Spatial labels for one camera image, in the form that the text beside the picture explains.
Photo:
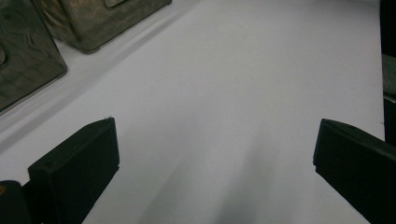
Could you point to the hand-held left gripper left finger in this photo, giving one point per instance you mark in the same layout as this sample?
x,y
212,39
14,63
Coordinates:
x,y
74,174

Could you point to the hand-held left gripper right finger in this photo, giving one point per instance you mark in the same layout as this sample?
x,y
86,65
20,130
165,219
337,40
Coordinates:
x,y
358,168

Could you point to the brown mesh storage basket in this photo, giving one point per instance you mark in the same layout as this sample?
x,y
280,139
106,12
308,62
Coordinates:
x,y
28,62
99,25

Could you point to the white table cover sheet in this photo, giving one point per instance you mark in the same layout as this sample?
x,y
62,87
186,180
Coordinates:
x,y
218,109

